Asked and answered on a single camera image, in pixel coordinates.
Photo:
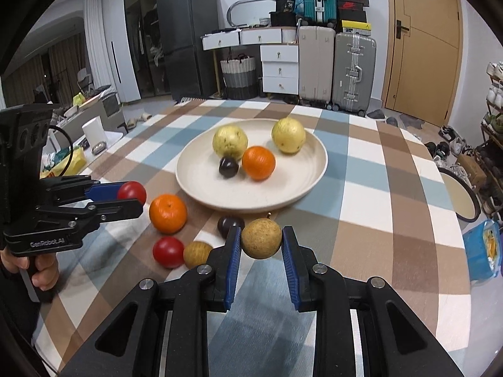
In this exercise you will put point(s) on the person's left forearm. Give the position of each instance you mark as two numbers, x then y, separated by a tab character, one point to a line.
13	322

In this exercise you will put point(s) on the white office chair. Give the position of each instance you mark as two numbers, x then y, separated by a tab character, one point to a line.
86	80

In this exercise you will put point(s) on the silver suitcase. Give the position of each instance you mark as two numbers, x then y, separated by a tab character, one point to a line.
353	72

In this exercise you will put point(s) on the brown longan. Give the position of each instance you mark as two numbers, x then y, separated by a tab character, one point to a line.
197	254
261	238

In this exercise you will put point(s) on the black printed bag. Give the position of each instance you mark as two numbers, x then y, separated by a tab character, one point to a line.
286	4

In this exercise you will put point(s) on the green-yellow guava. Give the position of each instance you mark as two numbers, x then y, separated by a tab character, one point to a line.
289	135
230	140

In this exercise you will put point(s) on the silver oval hoop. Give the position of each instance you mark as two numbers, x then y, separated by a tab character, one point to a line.
232	10

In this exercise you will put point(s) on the glass door wardrobe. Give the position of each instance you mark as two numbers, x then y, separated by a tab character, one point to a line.
145	27

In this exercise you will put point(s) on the yellow and black shoe box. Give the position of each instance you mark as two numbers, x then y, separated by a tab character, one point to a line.
355	26

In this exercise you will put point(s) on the red and black shoe box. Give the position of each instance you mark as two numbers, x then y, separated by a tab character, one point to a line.
352	11

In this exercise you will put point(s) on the yellow cloth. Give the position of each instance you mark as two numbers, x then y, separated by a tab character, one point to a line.
72	161

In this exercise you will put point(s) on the white cabinet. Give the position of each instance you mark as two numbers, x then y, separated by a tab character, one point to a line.
118	59

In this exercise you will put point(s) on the person's left hand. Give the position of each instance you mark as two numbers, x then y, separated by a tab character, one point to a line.
43	275

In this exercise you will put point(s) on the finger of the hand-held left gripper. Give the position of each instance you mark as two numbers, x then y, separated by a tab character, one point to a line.
122	209
102	191

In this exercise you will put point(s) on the wooden door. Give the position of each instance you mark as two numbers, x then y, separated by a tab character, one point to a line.
424	39

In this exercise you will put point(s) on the beige suitcase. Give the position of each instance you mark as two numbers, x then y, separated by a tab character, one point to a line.
316	66

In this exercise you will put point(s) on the black storage basket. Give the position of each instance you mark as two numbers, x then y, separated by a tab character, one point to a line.
283	19

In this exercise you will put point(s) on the shoe rack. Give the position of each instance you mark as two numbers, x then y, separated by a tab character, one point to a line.
491	145

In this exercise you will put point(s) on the checked tablecloth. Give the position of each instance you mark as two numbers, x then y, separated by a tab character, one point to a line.
373	204

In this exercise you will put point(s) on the small cardboard box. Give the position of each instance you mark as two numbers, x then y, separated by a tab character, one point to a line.
471	171

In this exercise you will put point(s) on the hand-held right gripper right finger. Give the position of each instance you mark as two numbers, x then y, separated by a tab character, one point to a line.
291	275

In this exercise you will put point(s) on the blue plastic bag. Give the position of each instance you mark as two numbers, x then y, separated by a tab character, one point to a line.
477	255

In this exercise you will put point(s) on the red tomato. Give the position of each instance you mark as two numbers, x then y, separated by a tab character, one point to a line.
133	190
168	252

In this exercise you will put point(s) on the dark purple plum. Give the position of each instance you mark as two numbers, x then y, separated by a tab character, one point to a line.
228	167
226	226

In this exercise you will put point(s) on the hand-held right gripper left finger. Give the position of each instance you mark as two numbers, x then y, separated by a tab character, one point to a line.
234	275

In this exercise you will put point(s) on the white cylinder appliance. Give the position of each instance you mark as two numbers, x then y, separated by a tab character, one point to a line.
94	131

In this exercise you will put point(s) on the orange mandarin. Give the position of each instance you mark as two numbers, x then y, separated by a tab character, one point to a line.
168	213
258	163

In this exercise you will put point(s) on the beige slippers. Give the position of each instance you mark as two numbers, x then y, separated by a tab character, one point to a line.
135	121

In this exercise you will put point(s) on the dark grey fridge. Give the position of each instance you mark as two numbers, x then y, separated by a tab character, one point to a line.
188	43

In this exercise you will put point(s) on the woven laundry basket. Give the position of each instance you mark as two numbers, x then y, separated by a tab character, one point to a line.
237	78

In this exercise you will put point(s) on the cream round plate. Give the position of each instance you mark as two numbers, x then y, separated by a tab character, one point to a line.
283	180

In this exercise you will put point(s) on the white drawer desk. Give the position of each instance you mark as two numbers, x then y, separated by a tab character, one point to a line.
279	68

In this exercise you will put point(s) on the round stool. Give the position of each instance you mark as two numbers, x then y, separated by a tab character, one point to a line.
459	200

